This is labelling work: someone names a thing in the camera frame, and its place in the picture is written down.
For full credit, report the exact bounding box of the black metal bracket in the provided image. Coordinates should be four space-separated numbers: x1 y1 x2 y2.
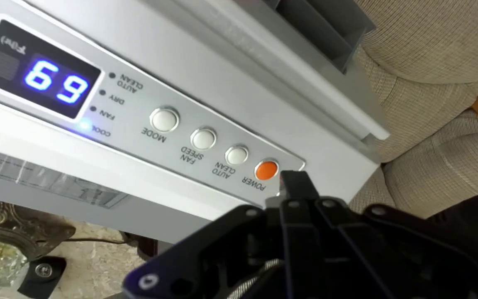
17 255 69 299

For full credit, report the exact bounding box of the white portable air conditioner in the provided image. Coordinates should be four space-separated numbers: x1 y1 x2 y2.
0 0 392 246

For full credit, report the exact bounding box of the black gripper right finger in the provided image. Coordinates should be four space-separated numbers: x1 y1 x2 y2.
298 172 478 299

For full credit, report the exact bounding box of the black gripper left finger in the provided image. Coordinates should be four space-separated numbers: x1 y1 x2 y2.
122 170 301 299

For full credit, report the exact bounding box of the beige armchair with wooden frame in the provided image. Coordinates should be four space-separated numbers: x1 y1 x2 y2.
348 0 478 221

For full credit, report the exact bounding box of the ornate gold white object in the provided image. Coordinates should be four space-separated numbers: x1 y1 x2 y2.
0 197 79 299

